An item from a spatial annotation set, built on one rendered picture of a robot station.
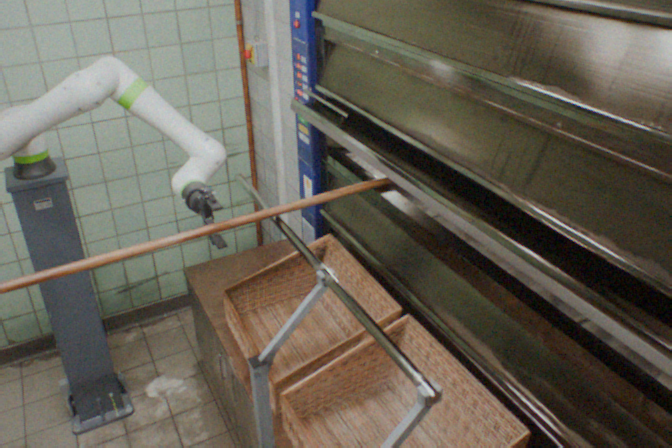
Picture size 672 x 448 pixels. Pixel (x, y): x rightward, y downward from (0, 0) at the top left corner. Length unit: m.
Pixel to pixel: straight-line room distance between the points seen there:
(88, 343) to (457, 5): 2.01
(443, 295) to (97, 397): 1.71
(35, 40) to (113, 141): 0.56
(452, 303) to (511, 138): 0.59
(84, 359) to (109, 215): 0.74
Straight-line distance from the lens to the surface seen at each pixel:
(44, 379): 3.35
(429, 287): 1.89
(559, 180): 1.36
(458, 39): 1.52
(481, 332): 1.74
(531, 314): 1.55
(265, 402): 1.79
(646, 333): 1.13
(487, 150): 1.50
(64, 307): 2.64
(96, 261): 1.79
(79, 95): 1.96
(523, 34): 1.38
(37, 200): 2.40
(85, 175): 3.05
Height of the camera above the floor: 2.10
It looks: 27 degrees down
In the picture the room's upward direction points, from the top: 2 degrees counter-clockwise
